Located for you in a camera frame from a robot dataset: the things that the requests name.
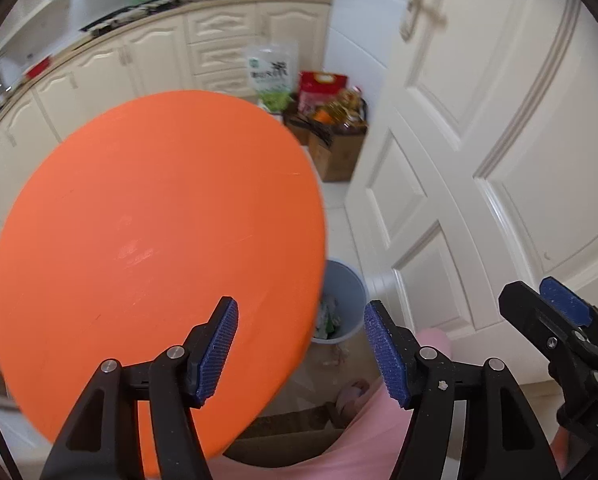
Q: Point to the clear rice bag green print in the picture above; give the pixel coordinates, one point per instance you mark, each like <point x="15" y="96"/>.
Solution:
<point x="271" y="75"/>

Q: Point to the person's pink pants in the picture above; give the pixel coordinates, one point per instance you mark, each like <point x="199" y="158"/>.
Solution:
<point x="359" y="440"/>

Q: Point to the red box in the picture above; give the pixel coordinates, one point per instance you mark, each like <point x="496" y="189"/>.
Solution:
<point x="38" y="67"/>

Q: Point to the small cardboard box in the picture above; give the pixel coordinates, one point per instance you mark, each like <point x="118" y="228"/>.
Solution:
<point x="296" y="132"/>

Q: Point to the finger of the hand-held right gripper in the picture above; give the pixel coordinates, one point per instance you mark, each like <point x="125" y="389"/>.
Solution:
<point x="529" y="310"/>
<point x="564" y="300"/>

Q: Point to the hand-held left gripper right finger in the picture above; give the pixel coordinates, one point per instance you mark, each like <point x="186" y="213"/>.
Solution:
<point x="386" y="360"/>

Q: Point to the green patterned carton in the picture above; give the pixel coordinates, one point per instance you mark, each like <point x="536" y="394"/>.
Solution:
<point x="329" y="320"/>

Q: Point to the black gas stove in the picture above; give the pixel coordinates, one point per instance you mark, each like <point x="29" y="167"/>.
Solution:
<point x="124" y="17"/>

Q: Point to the white panel door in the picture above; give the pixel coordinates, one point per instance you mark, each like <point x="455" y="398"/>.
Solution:
<point x="504" y="110"/>

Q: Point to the large cardboard box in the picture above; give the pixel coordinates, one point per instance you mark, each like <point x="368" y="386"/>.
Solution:
<point x="339" y="157"/>

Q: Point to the orange round table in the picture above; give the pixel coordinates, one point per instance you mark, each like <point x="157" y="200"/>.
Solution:
<point x="154" y="210"/>

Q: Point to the dark capped bottle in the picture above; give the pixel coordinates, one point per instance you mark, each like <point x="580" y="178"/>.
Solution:
<point x="355" y="122"/>

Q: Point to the blue plastic trash bin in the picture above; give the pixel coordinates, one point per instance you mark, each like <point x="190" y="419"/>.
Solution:
<point x="349" y="290"/>

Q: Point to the pink slipper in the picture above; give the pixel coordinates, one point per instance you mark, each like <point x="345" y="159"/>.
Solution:
<point x="354" y="395"/>

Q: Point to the brown wooden stool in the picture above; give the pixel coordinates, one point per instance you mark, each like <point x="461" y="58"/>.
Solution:
<point x="289" y="435"/>

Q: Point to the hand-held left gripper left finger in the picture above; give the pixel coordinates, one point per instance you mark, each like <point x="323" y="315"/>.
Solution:
<point x="219" y="355"/>

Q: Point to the yellow cooking oil bottle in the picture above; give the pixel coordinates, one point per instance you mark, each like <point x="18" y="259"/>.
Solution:
<point x="334" y="110"/>

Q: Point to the cream kitchen base cabinets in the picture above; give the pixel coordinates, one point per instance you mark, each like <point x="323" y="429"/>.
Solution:
<point x="104" y="75"/>

